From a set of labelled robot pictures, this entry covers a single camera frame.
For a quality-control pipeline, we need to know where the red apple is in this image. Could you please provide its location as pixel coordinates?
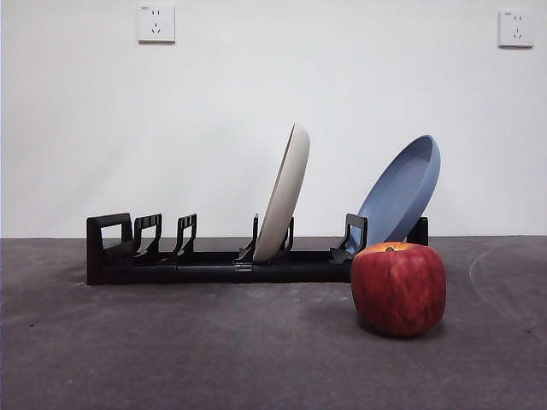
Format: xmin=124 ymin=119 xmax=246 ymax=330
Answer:
xmin=350 ymin=241 xmax=447 ymax=337

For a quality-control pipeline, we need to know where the white plate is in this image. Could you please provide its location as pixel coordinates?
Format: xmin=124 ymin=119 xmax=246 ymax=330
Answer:
xmin=252 ymin=122 xmax=311 ymax=262

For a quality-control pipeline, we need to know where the black plate rack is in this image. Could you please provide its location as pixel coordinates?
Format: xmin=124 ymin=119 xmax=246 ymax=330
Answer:
xmin=85 ymin=212 xmax=430 ymax=286

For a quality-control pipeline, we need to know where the blue plate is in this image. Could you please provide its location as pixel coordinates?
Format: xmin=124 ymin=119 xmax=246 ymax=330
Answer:
xmin=350 ymin=134 xmax=442 ymax=256

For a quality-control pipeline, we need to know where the white wall socket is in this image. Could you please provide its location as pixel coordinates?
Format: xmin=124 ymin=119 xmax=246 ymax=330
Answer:
xmin=137 ymin=3 xmax=176 ymax=44
xmin=497 ymin=9 xmax=535 ymax=50

